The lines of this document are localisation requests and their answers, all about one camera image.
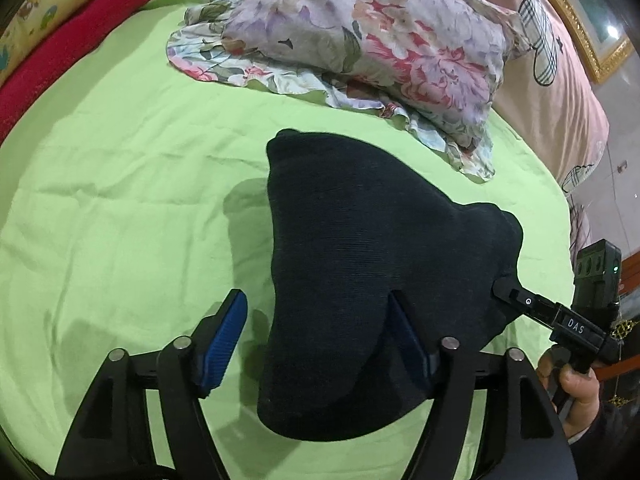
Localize gold picture frame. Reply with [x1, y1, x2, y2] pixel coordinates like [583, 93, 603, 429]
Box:
[522, 0, 635, 83]

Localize pink cartoon pillow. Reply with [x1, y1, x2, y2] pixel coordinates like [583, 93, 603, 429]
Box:
[492, 0, 611, 271]

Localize red blanket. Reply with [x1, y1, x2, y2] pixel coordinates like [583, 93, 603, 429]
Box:
[0, 0, 162, 146]

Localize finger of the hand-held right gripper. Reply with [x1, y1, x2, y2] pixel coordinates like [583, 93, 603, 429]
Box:
[491, 280, 559, 329]

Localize floral ruffled pillow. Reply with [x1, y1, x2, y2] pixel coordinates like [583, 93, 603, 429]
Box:
[166, 0, 531, 183]

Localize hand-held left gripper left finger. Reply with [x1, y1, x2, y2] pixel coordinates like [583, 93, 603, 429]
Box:
[54, 289, 249, 480]

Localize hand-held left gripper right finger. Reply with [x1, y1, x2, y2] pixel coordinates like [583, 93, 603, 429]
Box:
[387, 292, 576, 480]

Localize yellow cartoon print pillow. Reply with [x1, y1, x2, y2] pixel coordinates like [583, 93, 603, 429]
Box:
[0, 0, 156, 83]

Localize person's right forearm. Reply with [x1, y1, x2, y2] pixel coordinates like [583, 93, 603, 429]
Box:
[565, 400, 640, 480]

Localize person's right hand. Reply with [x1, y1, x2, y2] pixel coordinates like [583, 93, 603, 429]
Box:
[536, 347, 602, 439]

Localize black pants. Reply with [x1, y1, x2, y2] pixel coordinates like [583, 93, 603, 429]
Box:
[257, 129, 524, 445]

